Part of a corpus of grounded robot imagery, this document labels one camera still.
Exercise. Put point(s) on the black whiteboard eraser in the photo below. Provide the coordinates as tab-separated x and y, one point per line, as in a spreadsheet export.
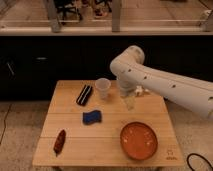
84	95

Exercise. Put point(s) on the wooden table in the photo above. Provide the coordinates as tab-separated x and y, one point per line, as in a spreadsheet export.
98	144

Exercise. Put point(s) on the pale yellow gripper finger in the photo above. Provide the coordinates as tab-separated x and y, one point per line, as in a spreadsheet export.
130	102

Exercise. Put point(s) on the blue sponge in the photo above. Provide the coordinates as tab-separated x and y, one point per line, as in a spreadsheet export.
94	116

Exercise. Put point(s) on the white ceramic cup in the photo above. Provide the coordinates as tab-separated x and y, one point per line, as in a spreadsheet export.
103	85

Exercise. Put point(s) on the black office chair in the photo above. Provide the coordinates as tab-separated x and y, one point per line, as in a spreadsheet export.
67	6

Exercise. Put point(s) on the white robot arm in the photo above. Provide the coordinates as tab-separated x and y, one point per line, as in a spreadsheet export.
193	94

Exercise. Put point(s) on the brown wooden object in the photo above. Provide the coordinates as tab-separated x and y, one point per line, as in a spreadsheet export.
59	143

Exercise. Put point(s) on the white patterned box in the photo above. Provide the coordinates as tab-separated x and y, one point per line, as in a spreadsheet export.
139	91

